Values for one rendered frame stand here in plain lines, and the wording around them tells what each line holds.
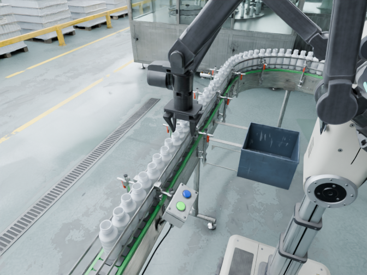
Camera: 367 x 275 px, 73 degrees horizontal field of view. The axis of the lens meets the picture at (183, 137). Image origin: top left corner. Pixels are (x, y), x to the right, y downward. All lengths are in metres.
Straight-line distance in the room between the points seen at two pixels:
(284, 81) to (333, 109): 1.96
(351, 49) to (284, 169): 1.00
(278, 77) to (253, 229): 1.39
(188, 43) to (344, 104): 0.37
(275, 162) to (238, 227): 0.93
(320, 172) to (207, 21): 0.62
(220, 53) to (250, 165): 3.11
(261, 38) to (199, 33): 3.64
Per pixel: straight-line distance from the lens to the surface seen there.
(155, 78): 0.71
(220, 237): 2.20
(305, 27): 1.05
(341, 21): 0.60
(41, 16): 7.50
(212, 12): 0.61
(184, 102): 0.70
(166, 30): 4.66
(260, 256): 1.87
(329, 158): 0.91
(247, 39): 4.28
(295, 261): 1.44
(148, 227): 1.05
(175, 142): 1.18
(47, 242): 2.41
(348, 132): 0.85
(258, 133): 1.75
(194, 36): 0.63
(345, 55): 0.61
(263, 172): 1.55
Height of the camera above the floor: 1.85
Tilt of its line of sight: 36 degrees down
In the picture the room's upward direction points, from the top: straight up
